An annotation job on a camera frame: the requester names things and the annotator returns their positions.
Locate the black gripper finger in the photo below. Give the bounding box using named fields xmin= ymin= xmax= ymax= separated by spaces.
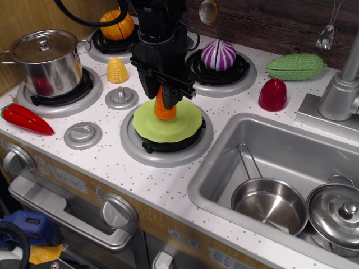
xmin=137 ymin=66 xmax=163 ymax=99
xmin=162 ymin=83 xmax=183 ymax=109

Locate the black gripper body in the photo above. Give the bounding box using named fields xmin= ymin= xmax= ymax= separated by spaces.
xmin=128 ymin=30 xmax=195 ymax=99

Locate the orange toy carrot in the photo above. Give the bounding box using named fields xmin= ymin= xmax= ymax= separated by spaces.
xmin=154 ymin=86 xmax=177 ymax=120

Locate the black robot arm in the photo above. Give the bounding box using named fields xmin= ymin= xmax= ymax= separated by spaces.
xmin=128 ymin=1 xmax=195 ymax=110

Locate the light green plate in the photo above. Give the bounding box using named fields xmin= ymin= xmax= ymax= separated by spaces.
xmin=132 ymin=100 xmax=202 ymax=143

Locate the silver stove knob middle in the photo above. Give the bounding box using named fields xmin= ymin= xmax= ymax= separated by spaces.
xmin=105 ymin=86 xmax=139 ymax=110

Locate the silver stove knob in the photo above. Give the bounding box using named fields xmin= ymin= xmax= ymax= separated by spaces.
xmin=105 ymin=86 xmax=139 ymax=110
xmin=64 ymin=122 xmax=102 ymax=150

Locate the yellow toy corn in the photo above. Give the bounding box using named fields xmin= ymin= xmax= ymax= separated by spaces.
xmin=107 ymin=58 xmax=129 ymax=84

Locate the orange toy pumpkin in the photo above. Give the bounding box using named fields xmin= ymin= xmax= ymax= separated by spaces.
xmin=99 ymin=9 xmax=135 ymax=41

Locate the purple white toy onion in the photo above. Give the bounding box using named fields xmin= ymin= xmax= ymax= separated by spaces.
xmin=201 ymin=39 xmax=237 ymax=72

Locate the back left burner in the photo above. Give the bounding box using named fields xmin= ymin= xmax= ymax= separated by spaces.
xmin=86 ymin=24 xmax=139 ymax=63

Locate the burner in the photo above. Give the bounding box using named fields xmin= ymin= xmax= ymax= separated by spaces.
xmin=119 ymin=106 xmax=214 ymax=168
xmin=86 ymin=24 xmax=139 ymax=63
xmin=186 ymin=49 xmax=257 ymax=98
xmin=17 ymin=67 xmax=103 ymax=118

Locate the front centre burner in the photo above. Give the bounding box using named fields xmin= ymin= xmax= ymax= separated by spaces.
xmin=119 ymin=106 xmax=214 ymax=168

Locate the front left burner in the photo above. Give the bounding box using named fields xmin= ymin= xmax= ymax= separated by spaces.
xmin=17 ymin=67 xmax=103 ymax=118

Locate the hanging metal spoon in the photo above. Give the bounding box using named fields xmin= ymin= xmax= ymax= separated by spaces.
xmin=199 ymin=0 xmax=219 ymax=25

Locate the back right burner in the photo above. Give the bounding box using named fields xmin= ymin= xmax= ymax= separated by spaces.
xmin=186 ymin=49 xmax=257 ymax=98

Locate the silver stove knob front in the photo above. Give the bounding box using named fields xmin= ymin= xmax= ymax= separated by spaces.
xmin=64 ymin=122 xmax=102 ymax=150

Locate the red toy pepper half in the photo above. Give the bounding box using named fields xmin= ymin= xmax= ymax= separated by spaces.
xmin=258 ymin=78 xmax=287 ymax=112

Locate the steel pot with lid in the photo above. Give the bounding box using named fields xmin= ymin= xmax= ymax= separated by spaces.
xmin=1 ymin=30 xmax=91 ymax=98

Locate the silver sink basin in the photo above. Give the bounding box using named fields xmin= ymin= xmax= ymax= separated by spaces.
xmin=188 ymin=113 xmax=358 ymax=268

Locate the silver oven dial right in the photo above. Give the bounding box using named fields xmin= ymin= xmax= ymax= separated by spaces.
xmin=100 ymin=193 xmax=138 ymax=229

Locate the silver oven dial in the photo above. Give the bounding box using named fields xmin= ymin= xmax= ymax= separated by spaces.
xmin=3 ymin=143 xmax=36 ymax=175
xmin=100 ymin=193 xmax=138 ymax=229

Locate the green toy bitter gourd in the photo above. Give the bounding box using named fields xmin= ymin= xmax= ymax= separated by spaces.
xmin=265 ymin=53 xmax=327 ymax=81

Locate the red toy chili pepper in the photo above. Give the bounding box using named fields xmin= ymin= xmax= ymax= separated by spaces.
xmin=1 ymin=103 xmax=55 ymax=135

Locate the steel saucepan in sink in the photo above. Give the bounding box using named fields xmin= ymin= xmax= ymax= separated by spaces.
xmin=231 ymin=143 xmax=309 ymax=236

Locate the silver oven dial left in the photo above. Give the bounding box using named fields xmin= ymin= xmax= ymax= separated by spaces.
xmin=3 ymin=143 xmax=36 ymax=175

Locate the hanging metal whisk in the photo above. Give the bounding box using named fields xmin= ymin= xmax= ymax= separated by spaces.
xmin=315 ymin=0 xmax=345 ymax=50

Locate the silver faucet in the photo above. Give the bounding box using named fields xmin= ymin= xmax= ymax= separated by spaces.
xmin=296 ymin=36 xmax=358 ymax=136

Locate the blue device lower left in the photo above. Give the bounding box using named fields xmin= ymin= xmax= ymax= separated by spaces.
xmin=1 ymin=210 xmax=56 ymax=245

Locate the steel lidded pot in sink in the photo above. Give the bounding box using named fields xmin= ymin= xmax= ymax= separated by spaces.
xmin=306 ymin=175 xmax=358 ymax=257

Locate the yellow cloth lower left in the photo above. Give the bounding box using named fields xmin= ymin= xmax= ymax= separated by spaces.
xmin=29 ymin=244 xmax=63 ymax=265

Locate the black braided cable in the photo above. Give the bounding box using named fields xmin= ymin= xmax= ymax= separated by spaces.
xmin=53 ymin=0 xmax=130 ymax=29

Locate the silver oven door handle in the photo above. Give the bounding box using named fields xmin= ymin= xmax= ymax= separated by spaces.
xmin=9 ymin=176 xmax=132 ymax=253

